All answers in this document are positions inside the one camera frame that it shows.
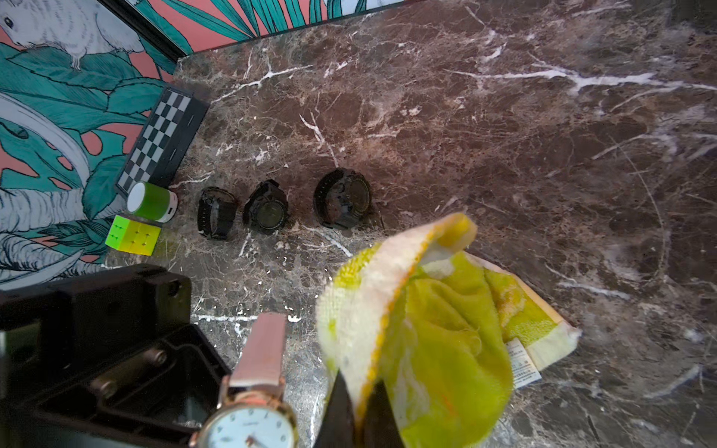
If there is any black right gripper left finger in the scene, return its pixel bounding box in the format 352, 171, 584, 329
313, 371, 355, 448

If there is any green white cylinder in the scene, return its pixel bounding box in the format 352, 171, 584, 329
127, 182, 179, 223

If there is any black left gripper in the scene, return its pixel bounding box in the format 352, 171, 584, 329
1, 264, 230, 447

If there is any brown strap watch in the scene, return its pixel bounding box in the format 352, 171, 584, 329
189, 312, 299, 448

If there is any black white checkerboard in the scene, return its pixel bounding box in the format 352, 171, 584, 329
115, 87, 209, 198

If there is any black left frame post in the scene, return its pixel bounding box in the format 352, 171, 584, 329
98, 0, 187, 63

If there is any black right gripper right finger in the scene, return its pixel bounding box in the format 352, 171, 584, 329
363, 381, 404, 448

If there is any colourful rubik's cube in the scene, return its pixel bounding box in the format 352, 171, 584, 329
106, 216, 161, 256

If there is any yellow green patterned towel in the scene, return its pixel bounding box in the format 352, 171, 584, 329
316, 213, 581, 447

